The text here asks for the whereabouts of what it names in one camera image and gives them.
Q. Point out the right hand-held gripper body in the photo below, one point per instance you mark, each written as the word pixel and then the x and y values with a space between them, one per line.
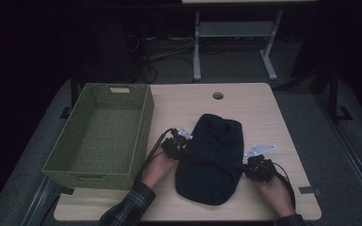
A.
pixel 259 169

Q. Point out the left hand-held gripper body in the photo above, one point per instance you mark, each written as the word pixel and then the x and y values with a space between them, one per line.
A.
pixel 173 147

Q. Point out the dark hooded cloth garment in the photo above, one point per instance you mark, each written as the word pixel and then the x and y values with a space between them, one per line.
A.
pixel 213 163

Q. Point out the green woven basket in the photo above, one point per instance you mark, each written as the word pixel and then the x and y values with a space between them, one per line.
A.
pixel 106 135

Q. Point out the person's left hand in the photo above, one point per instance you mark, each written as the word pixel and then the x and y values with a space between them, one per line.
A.
pixel 158 169

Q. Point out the person's right hand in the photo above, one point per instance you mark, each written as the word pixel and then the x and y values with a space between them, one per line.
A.
pixel 276 194

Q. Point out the grey tape strip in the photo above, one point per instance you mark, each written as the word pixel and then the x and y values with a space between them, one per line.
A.
pixel 66 190
pixel 308 190

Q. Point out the black metal stand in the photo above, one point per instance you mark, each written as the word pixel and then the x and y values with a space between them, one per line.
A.
pixel 333 94

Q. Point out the metal floor rail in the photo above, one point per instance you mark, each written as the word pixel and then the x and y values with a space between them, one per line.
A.
pixel 352 157
pixel 39 201

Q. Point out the white metal desk frame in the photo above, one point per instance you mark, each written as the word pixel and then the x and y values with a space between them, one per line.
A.
pixel 232 29

